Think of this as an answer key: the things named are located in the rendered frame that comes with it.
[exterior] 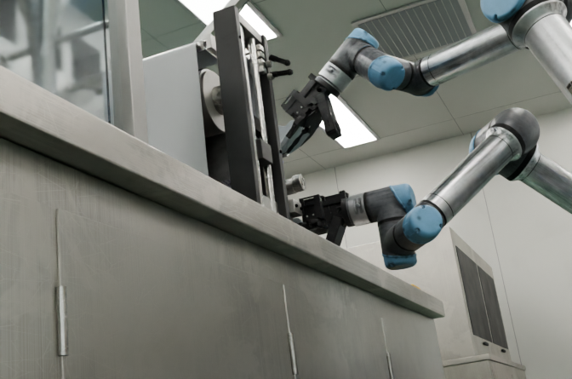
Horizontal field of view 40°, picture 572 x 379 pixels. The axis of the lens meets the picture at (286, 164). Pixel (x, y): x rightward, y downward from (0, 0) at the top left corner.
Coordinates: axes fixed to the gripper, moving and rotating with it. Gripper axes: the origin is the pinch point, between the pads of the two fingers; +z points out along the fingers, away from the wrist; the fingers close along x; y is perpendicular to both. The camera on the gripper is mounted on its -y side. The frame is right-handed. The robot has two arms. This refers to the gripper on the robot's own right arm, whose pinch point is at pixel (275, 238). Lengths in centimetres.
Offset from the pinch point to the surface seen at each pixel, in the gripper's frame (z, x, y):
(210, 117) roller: -2.7, 35.5, 19.4
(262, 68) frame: -16.5, 37.1, 26.0
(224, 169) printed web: 0.6, 24.4, 11.2
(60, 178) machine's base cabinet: -30, 123, -24
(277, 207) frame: -15.1, 34.9, -3.6
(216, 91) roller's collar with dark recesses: -4.1, 34.1, 25.5
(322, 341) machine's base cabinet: -30, 62, -34
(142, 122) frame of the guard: -26, 103, -11
